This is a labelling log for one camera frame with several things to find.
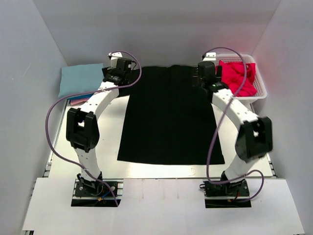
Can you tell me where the black t-shirt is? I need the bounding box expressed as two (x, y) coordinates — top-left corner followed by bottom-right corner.
(117, 65), (224, 165)

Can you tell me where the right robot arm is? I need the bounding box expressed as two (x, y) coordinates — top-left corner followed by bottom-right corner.
(197, 61), (273, 195)

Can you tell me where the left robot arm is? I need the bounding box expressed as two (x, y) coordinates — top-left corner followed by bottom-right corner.
(66, 52), (133, 195)

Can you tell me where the red t-shirt in basket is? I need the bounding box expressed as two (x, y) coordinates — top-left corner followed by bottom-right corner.
(219, 61), (257, 97)

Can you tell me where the light blue folded t-shirt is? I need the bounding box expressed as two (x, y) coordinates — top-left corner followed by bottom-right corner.
(58, 63), (104, 98)

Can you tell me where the white plastic basket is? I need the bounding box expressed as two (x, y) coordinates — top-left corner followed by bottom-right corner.
(216, 54), (267, 104)

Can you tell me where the pink folded t-shirt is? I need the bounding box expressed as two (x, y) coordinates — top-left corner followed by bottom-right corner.
(69, 97), (89, 106)

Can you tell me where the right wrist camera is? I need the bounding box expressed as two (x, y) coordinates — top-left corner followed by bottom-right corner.
(202, 52), (217, 62)

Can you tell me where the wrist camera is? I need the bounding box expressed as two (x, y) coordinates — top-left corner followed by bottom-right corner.
(108, 52), (123, 68)
(202, 52), (217, 62)

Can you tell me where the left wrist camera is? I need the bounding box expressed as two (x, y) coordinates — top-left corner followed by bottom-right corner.
(108, 52), (123, 68)

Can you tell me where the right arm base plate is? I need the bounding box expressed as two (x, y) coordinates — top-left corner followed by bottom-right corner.
(199, 180), (251, 209)

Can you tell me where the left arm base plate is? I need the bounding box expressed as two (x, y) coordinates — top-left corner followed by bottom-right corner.
(71, 180), (123, 207)

